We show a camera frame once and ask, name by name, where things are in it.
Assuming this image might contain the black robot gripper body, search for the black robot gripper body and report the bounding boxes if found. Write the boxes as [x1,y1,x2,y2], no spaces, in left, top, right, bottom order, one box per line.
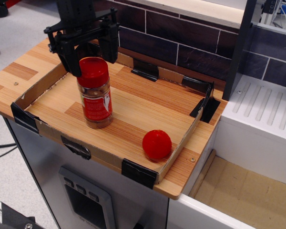
[44,0,119,53]

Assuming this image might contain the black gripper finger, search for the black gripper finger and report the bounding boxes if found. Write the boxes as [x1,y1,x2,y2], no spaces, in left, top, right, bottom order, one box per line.
[98,25,118,63]
[57,42,82,77]

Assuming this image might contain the basil bottle red cap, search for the basil bottle red cap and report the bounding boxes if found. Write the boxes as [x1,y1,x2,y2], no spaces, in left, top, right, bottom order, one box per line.
[77,57,113,129]

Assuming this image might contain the cardboard fence with black tape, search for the cardboard fence with black tape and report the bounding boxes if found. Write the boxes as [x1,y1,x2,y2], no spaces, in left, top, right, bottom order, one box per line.
[13,41,226,196]

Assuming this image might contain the red toy strawberry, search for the red toy strawberry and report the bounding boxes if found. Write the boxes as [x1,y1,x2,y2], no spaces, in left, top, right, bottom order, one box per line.
[142,130,172,159]

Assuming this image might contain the grey dishwasher control panel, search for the grey dishwasher control panel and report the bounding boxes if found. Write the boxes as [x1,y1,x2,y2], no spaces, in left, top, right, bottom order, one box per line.
[59,167,116,229]

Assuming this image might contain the black floor cable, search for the black floor cable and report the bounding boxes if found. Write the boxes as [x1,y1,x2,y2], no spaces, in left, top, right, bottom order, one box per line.
[0,142,18,162]

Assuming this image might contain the dark grey shelf post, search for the dark grey shelf post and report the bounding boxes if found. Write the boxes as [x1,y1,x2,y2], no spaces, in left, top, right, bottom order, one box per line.
[222,0,256,101]

